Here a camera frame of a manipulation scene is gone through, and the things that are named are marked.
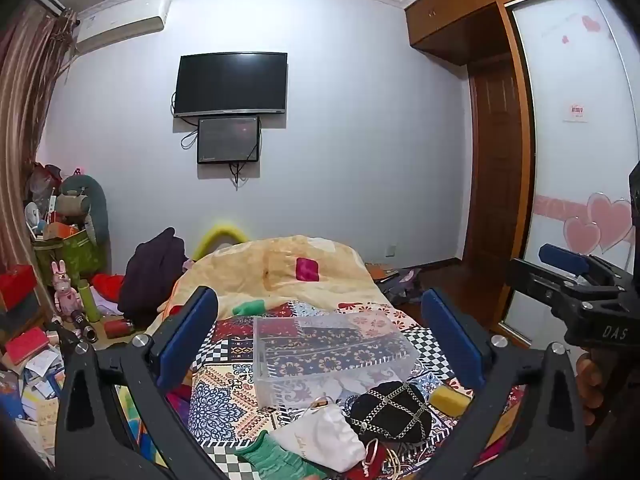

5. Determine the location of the small black wall monitor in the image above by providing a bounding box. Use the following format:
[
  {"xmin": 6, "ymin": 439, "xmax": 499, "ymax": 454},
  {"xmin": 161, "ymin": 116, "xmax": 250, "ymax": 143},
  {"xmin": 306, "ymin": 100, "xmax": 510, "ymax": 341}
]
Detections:
[{"xmin": 196, "ymin": 116, "xmax": 262, "ymax": 165}]

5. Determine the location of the person's right hand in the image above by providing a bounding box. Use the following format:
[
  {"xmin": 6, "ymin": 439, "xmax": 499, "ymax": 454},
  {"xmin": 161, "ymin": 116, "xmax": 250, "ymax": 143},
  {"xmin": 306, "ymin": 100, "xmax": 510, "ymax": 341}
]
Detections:
[{"xmin": 575, "ymin": 352, "xmax": 607, "ymax": 428}]

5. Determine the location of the grey green plush toy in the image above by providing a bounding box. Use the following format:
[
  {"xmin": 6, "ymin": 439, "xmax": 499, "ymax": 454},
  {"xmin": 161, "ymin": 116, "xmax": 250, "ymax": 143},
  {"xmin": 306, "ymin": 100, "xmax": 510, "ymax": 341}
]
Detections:
[{"xmin": 55, "ymin": 172, "xmax": 110, "ymax": 248}]

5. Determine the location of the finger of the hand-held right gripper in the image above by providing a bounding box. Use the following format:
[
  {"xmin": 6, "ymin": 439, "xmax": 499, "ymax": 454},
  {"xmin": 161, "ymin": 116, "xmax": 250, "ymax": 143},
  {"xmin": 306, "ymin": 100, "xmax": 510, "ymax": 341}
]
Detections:
[
  {"xmin": 538, "ymin": 243, "xmax": 618, "ymax": 286},
  {"xmin": 505, "ymin": 257, "xmax": 621, "ymax": 311}
]

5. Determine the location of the wall-mounted black television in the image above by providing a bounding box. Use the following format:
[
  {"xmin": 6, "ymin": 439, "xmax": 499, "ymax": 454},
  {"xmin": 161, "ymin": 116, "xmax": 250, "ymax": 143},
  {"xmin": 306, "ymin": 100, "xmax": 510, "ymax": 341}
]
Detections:
[{"xmin": 172, "ymin": 51, "xmax": 290, "ymax": 118}]

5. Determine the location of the black flashlight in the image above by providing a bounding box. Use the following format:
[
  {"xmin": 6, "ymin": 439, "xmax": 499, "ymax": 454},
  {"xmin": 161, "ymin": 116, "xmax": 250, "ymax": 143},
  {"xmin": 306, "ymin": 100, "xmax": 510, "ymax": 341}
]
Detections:
[{"xmin": 70, "ymin": 310, "xmax": 98, "ymax": 344}]

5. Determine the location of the yellow ring cushion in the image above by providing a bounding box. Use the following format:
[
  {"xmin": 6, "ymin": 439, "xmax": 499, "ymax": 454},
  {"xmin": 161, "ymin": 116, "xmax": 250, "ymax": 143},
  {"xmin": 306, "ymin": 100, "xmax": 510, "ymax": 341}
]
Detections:
[{"xmin": 192, "ymin": 224, "xmax": 251, "ymax": 261}]

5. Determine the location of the pink rabbit figure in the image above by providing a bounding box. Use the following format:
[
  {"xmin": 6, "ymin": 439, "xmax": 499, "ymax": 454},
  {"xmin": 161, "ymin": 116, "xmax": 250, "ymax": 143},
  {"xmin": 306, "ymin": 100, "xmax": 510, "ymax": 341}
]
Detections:
[{"xmin": 50, "ymin": 259, "xmax": 81, "ymax": 323}]

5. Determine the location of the dark purple clothing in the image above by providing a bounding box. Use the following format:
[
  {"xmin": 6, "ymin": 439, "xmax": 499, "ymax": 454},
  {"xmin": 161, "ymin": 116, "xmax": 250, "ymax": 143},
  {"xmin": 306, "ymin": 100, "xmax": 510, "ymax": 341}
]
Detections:
[{"xmin": 119, "ymin": 227, "xmax": 190, "ymax": 323}]

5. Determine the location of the bunch of bracelets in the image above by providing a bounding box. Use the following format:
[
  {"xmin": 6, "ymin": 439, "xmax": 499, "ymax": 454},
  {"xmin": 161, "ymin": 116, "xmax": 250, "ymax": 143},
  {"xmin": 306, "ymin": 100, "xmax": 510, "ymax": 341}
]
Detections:
[{"xmin": 362, "ymin": 437, "xmax": 416, "ymax": 480}]

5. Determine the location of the brown wooden door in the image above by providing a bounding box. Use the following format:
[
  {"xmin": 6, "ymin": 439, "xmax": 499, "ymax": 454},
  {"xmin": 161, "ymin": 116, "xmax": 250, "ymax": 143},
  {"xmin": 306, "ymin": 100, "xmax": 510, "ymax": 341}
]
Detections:
[{"xmin": 462, "ymin": 62, "xmax": 526, "ymax": 266}]

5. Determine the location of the red cloth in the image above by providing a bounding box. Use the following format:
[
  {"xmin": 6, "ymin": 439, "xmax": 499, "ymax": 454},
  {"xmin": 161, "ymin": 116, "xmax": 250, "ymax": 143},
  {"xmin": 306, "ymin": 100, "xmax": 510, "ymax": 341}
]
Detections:
[{"xmin": 90, "ymin": 274, "xmax": 126, "ymax": 302}]

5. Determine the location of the pile of bags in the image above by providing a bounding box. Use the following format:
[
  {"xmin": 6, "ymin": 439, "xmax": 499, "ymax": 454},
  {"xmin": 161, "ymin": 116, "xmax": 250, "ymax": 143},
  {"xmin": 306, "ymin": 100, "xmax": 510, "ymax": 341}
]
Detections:
[{"xmin": 367, "ymin": 261, "xmax": 423, "ymax": 302}]

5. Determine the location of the small white fan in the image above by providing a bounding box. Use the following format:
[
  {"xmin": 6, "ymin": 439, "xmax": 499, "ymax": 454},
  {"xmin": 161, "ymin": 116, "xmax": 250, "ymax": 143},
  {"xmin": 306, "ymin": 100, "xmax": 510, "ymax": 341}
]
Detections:
[{"xmin": 25, "ymin": 202, "xmax": 44, "ymax": 239}]

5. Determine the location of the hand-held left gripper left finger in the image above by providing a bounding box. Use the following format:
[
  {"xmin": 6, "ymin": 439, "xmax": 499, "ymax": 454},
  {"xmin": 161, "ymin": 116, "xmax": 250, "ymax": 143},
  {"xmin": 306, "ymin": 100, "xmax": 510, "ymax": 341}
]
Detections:
[{"xmin": 54, "ymin": 286, "xmax": 236, "ymax": 480}]

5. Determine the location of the yellow sponge block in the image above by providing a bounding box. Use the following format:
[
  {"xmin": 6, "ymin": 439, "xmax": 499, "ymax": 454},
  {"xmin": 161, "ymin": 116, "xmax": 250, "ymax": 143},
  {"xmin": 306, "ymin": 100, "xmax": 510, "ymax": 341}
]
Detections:
[{"xmin": 431, "ymin": 385, "xmax": 473, "ymax": 417}]

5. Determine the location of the patterned patchwork bedsheet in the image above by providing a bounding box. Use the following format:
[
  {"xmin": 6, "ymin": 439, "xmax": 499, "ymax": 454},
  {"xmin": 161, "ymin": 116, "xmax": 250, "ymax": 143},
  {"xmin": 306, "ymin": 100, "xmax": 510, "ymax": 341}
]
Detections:
[{"xmin": 115, "ymin": 300, "xmax": 531, "ymax": 480}]

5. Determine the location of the pile of books and papers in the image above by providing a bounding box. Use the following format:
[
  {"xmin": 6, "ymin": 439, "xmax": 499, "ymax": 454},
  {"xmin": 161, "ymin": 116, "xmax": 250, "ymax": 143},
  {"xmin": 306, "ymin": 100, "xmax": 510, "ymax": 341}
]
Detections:
[{"xmin": 0, "ymin": 340, "xmax": 68, "ymax": 461}]

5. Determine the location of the red can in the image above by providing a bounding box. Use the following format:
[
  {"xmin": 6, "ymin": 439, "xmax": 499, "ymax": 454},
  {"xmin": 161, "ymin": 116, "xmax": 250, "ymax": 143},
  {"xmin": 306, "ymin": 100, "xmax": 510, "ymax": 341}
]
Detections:
[{"xmin": 103, "ymin": 319, "xmax": 135, "ymax": 339}]

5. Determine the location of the white cloth pouch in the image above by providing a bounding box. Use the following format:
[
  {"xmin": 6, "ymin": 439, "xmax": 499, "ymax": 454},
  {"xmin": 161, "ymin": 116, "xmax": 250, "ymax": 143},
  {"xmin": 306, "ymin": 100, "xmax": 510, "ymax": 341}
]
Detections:
[{"xmin": 272, "ymin": 402, "xmax": 368, "ymax": 473}]

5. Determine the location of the red book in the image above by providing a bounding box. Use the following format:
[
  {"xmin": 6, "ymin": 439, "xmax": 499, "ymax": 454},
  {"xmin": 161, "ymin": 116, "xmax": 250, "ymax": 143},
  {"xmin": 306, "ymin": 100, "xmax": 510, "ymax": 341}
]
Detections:
[{"xmin": 5, "ymin": 327, "xmax": 51, "ymax": 366}]

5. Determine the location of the black bag with chain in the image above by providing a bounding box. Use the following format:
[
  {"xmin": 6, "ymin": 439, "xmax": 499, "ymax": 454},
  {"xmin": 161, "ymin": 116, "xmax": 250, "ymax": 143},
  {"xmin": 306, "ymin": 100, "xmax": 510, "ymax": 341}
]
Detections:
[{"xmin": 347, "ymin": 381, "xmax": 435, "ymax": 443}]

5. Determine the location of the clear plastic storage box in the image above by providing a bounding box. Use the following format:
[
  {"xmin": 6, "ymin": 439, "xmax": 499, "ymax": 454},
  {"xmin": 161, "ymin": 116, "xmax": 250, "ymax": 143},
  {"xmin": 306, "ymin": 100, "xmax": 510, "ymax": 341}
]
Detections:
[{"xmin": 252, "ymin": 310, "xmax": 421, "ymax": 408}]

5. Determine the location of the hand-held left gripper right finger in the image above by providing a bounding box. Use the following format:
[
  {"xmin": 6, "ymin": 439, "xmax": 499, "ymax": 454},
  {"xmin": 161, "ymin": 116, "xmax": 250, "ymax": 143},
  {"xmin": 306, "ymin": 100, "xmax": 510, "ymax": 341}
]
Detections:
[{"xmin": 415, "ymin": 287, "xmax": 588, "ymax": 480}]

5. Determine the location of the green knit cloth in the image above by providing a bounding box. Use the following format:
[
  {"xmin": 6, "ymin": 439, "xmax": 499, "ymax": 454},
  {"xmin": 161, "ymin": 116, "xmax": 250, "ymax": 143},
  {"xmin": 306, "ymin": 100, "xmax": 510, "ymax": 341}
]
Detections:
[{"xmin": 234, "ymin": 430, "xmax": 331, "ymax": 480}]

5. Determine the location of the yellow quilt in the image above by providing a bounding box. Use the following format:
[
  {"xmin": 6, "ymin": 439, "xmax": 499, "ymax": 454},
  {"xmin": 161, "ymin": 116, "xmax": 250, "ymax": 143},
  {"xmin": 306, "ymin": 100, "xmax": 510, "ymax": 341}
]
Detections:
[{"xmin": 150, "ymin": 234, "xmax": 391, "ymax": 331}]

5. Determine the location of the green storage bin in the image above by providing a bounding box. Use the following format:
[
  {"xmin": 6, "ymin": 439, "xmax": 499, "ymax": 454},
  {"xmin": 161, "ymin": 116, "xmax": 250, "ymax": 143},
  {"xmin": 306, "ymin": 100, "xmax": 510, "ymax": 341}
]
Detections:
[{"xmin": 32, "ymin": 230, "xmax": 106, "ymax": 286}]

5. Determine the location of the red box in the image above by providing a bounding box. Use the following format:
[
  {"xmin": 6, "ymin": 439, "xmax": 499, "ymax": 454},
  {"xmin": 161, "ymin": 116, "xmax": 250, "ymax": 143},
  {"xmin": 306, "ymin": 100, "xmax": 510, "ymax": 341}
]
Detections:
[{"xmin": 0, "ymin": 265, "xmax": 38, "ymax": 311}]

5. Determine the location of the brown striped curtain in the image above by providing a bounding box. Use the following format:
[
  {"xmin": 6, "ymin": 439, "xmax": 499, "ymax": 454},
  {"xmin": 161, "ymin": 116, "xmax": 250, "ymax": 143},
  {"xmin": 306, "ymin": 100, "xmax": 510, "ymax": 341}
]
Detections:
[{"xmin": 0, "ymin": 5, "xmax": 76, "ymax": 271}]

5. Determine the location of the wooden overhead cabinet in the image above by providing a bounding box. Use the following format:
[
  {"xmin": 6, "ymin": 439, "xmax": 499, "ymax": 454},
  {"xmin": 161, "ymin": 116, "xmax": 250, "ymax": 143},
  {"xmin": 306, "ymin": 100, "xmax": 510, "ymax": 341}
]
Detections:
[{"xmin": 404, "ymin": 0, "xmax": 591, "ymax": 66}]

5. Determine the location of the white air conditioner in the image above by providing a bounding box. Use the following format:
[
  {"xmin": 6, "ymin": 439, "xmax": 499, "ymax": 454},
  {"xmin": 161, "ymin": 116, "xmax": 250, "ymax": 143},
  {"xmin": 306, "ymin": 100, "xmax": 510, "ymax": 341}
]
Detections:
[{"xmin": 75, "ymin": 0, "xmax": 172, "ymax": 56}]

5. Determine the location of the white heart-print sliding door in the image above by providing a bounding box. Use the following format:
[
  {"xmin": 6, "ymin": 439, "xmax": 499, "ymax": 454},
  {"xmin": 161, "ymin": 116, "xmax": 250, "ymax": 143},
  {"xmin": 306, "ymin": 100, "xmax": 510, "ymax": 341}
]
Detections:
[{"xmin": 502, "ymin": 0, "xmax": 640, "ymax": 346}]

